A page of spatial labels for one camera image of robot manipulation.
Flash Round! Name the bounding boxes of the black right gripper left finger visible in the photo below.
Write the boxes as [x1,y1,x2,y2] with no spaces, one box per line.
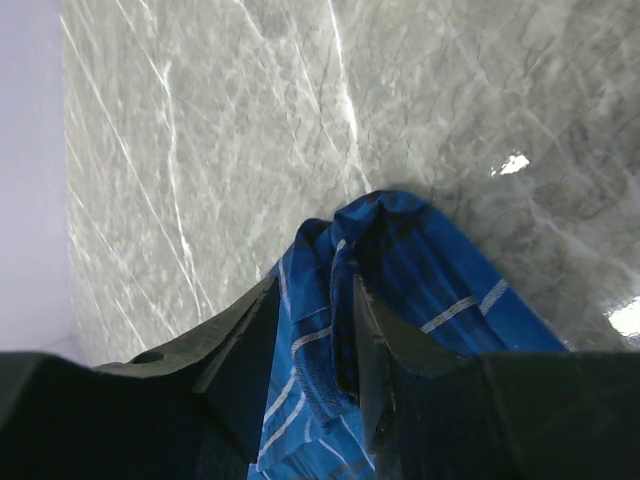
[1,276,280,479]

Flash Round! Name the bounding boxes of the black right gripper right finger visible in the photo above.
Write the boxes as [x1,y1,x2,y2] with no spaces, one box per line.
[354,279,639,479]

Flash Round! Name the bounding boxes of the blue plaid long sleeve shirt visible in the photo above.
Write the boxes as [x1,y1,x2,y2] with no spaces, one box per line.
[248,190,563,479]

